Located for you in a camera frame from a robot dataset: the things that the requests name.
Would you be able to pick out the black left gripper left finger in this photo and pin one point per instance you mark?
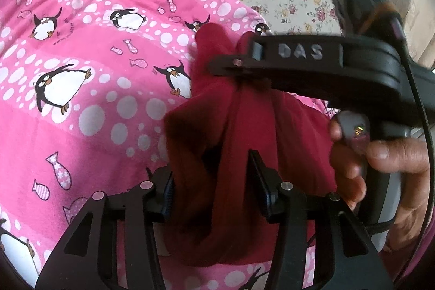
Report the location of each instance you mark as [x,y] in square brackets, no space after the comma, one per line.
[85,256]

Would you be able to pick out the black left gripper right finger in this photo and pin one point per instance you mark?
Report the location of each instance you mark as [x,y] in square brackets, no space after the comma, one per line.
[345,257]

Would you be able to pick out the dark red garment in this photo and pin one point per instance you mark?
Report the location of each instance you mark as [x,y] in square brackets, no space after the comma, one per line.
[208,138]

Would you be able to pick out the person's right hand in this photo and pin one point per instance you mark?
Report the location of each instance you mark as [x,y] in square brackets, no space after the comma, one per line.
[406,155]

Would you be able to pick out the pink penguin blanket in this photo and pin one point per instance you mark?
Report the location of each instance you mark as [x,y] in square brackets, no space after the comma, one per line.
[83,101]

